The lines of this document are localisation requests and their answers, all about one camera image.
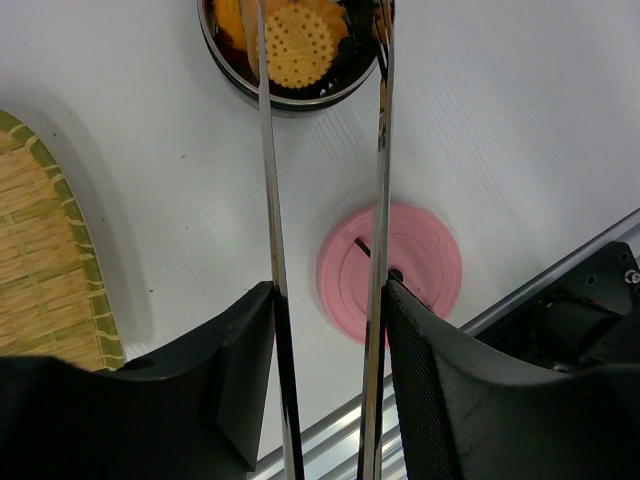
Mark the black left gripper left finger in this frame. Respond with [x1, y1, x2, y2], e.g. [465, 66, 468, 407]
[1, 282, 274, 479]

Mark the dark chocolate leaf cookie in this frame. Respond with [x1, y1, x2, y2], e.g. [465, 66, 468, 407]
[336, 0, 379, 68]

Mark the orange flower cookie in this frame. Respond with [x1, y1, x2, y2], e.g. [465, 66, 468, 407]
[265, 1, 349, 49]

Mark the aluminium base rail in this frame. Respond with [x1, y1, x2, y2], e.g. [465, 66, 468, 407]
[254, 207, 640, 480]

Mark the steel lunch box bowl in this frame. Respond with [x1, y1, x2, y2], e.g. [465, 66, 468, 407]
[195, 1, 378, 117]

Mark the right black base bracket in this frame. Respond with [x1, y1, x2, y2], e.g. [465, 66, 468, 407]
[474, 241, 639, 373]

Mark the pink round lid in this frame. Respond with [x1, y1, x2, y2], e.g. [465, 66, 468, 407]
[316, 203, 463, 345]

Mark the orange fish cookie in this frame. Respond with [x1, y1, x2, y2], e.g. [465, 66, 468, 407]
[213, 0, 247, 51]

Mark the round yellow cracker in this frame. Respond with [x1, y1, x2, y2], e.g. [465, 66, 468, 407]
[265, 3, 336, 89]

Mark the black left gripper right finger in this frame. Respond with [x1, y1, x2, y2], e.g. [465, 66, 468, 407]
[384, 281, 639, 479]

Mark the green bamboo tray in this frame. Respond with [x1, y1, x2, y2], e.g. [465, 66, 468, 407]
[1, 112, 126, 371]

